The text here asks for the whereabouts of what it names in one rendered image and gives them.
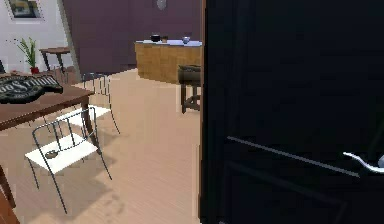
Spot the green houseplant in red pot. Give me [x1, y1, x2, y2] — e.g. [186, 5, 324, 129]
[16, 36, 41, 75]

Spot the dark brown stool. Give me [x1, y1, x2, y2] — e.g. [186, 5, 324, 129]
[177, 64, 202, 115]

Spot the wooden counter with pale top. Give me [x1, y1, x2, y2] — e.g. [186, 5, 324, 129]
[134, 39, 203, 85]

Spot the black room door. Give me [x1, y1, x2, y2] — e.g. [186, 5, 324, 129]
[199, 0, 384, 224]

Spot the small brown side table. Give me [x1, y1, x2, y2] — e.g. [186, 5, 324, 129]
[39, 46, 72, 74]

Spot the brown wooden dining table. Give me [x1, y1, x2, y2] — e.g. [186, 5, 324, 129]
[0, 70, 96, 210]

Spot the black sign with white lettering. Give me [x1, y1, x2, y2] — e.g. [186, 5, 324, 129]
[0, 74, 64, 105]

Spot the white seat wire chair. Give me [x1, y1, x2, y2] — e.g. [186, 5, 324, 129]
[24, 106, 113, 215]
[55, 72, 121, 136]

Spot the silver door lever handle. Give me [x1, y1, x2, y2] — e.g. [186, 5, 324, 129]
[342, 151, 384, 175]

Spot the framed wall picture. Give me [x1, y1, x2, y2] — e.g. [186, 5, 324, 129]
[6, 0, 44, 20]

